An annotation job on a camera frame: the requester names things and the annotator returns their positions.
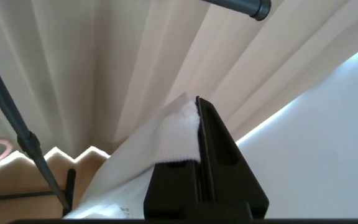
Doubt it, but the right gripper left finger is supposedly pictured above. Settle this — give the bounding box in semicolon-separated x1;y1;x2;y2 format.
144;160;202;219

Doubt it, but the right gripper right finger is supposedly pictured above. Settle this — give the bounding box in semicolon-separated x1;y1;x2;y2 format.
195;95;270;219

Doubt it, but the white garment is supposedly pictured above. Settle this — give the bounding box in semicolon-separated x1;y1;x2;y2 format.
62;91;202;220

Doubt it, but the beige curtain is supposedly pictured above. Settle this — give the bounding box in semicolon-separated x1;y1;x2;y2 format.
0;0;358;156

